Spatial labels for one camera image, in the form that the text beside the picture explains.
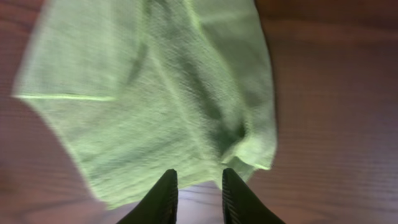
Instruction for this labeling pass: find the light green cloth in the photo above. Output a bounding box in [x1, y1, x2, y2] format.
[13, 0, 277, 208]

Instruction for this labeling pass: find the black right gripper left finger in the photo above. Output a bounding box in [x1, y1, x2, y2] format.
[117, 169, 178, 224]

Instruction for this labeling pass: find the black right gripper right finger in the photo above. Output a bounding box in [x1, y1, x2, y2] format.
[222, 168, 285, 224]

